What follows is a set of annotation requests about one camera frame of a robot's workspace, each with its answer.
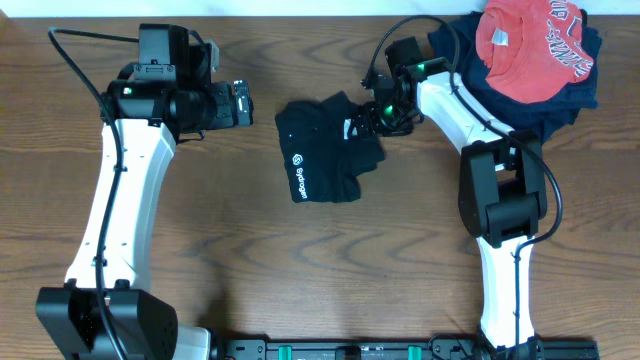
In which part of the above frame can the black polo shirt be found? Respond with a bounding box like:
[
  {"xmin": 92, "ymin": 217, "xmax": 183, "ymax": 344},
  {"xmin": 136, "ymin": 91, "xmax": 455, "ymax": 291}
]
[{"xmin": 275, "ymin": 92, "xmax": 385, "ymax": 203}]

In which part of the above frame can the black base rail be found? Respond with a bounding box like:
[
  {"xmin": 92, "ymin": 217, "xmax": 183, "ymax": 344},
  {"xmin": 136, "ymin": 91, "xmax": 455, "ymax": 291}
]
[{"xmin": 209, "ymin": 335, "xmax": 600, "ymax": 360}]

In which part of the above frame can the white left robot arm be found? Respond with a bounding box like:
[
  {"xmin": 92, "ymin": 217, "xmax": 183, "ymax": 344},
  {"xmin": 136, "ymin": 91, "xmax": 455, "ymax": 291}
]
[{"xmin": 35, "ymin": 78, "xmax": 253, "ymax": 359}]

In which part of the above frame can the navy blue folded garment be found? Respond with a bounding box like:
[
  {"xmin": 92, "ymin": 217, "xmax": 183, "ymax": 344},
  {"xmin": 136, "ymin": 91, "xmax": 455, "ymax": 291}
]
[{"xmin": 428, "ymin": 7, "xmax": 602, "ymax": 140}]

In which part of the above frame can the orange printed t-shirt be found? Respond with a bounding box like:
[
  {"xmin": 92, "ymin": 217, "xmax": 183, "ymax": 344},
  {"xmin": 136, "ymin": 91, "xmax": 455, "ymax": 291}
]
[{"xmin": 475, "ymin": 0, "xmax": 594, "ymax": 104}]

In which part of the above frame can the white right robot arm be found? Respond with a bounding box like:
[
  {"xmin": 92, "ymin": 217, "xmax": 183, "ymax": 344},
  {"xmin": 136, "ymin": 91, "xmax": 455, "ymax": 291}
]
[{"xmin": 356, "ymin": 57, "xmax": 549, "ymax": 359}]

